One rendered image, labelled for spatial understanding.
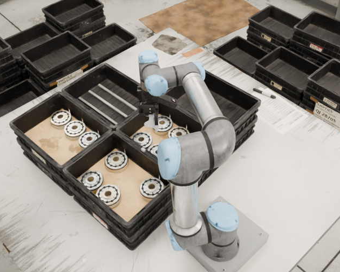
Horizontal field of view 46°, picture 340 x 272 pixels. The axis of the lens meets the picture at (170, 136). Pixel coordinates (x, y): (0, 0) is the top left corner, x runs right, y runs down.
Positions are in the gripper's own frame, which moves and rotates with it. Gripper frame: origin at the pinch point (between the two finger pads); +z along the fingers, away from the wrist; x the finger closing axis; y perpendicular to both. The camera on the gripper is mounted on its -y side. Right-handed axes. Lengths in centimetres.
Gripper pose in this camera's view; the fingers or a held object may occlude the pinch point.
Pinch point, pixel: (157, 125)
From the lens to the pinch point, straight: 171.9
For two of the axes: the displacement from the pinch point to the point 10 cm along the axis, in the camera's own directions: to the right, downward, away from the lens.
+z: 0.2, 7.5, 6.6
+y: -10.0, 0.4, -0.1
